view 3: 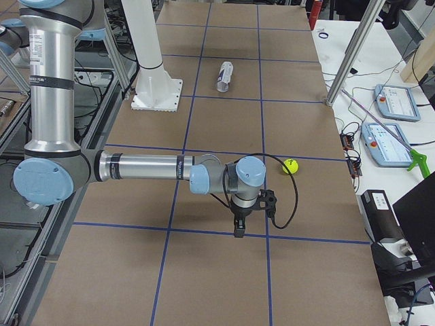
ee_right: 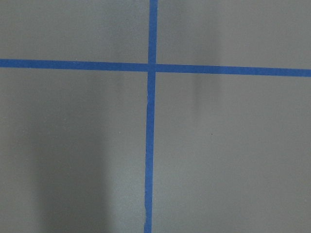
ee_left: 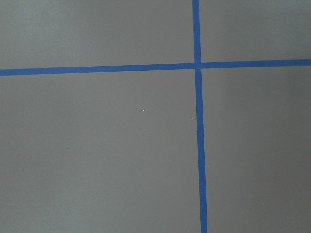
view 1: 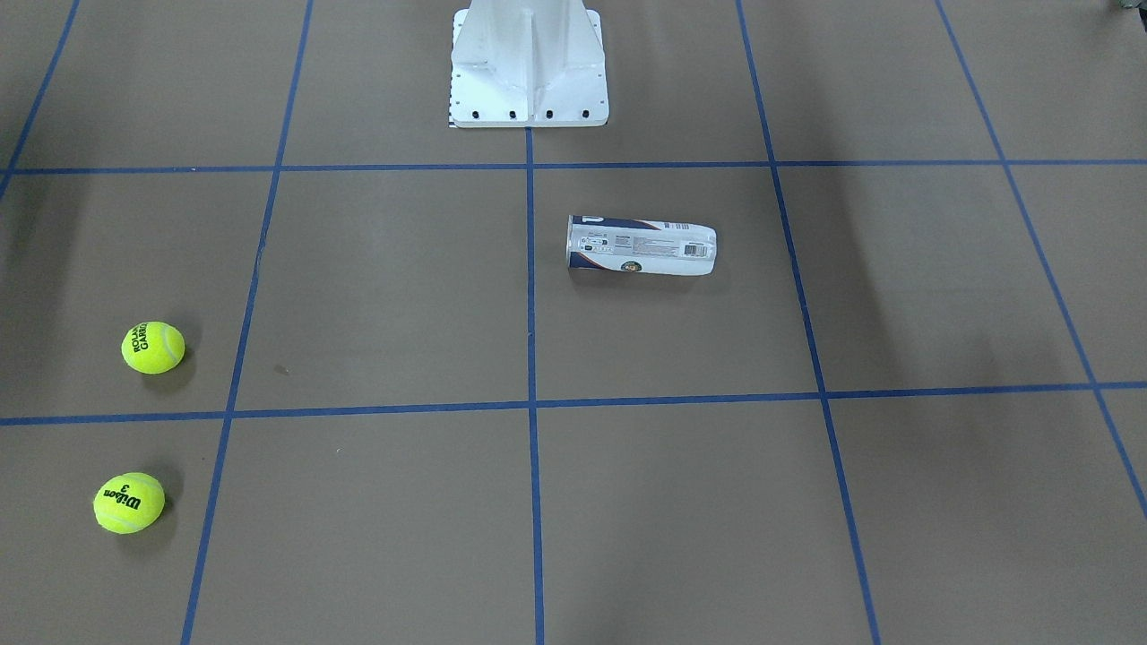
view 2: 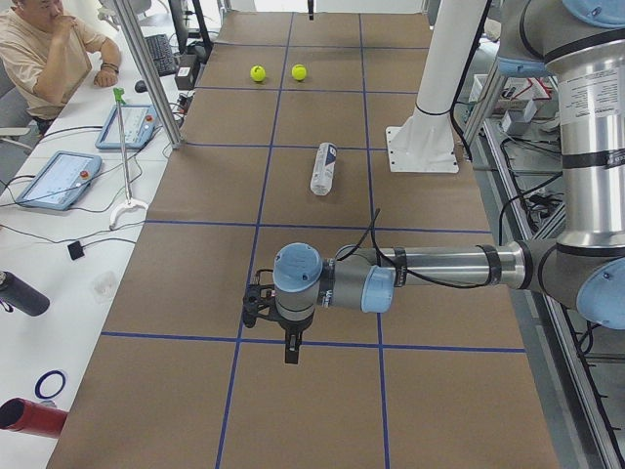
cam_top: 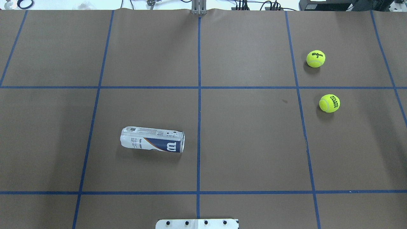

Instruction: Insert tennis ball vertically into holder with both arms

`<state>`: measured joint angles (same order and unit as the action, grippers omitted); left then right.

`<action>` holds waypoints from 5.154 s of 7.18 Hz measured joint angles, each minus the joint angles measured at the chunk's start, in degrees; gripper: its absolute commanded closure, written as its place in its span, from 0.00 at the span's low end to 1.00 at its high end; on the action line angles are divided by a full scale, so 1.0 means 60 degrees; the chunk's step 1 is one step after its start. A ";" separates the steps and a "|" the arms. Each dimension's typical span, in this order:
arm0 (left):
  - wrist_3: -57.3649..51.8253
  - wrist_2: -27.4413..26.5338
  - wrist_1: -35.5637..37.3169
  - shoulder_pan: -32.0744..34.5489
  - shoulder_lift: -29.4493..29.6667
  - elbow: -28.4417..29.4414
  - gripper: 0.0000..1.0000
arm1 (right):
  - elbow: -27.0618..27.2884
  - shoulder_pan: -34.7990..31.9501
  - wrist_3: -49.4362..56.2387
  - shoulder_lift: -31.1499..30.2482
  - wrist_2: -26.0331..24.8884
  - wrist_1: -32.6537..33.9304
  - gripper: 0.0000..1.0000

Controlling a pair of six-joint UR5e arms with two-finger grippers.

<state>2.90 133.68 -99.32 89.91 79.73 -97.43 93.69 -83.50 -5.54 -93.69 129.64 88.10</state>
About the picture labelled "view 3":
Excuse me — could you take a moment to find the Wilson yellow tennis ball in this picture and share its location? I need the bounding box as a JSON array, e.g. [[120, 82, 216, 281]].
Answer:
[[282, 158, 299, 175]]

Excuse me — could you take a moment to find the clear tennis ball can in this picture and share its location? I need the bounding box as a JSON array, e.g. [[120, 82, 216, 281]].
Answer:
[[216, 61, 234, 92]]

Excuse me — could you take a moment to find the orange circuit board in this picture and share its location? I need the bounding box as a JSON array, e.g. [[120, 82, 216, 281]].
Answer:
[[340, 133, 354, 150]]

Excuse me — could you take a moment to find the black box with label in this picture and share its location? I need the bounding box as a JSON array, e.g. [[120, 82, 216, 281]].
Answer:
[[359, 189, 404, 243]]

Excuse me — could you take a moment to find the lower teach pendant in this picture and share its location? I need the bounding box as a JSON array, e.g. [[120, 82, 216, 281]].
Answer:
[[361, 122, 412, 168]]

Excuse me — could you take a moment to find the teach pendant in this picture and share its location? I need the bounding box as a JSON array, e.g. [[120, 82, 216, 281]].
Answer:
[[375, 84, 421, 122], [361, 122, 412, 168]]

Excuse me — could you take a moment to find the black monitor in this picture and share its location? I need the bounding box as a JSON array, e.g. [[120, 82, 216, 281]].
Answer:
[[393, 176, 435, 262]]

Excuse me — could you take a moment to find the upper teach pendant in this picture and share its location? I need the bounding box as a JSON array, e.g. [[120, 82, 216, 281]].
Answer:
[[375, 84, 421, 122]]

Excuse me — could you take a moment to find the wooden plank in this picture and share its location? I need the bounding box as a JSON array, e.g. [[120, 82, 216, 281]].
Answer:
[[402, 6, 435, 84]]

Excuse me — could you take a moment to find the white camera stand pedestal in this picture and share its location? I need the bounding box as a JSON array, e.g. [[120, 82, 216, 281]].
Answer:
[[122, 0, 183, 112]]

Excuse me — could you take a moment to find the green handled reacher grabber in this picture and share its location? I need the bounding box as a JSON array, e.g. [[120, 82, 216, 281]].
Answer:
[[341, 88, 430, 179]]

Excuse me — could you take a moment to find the aluminium frame post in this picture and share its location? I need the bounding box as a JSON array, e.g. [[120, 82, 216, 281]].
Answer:
[[325, 0, 385, 107]]

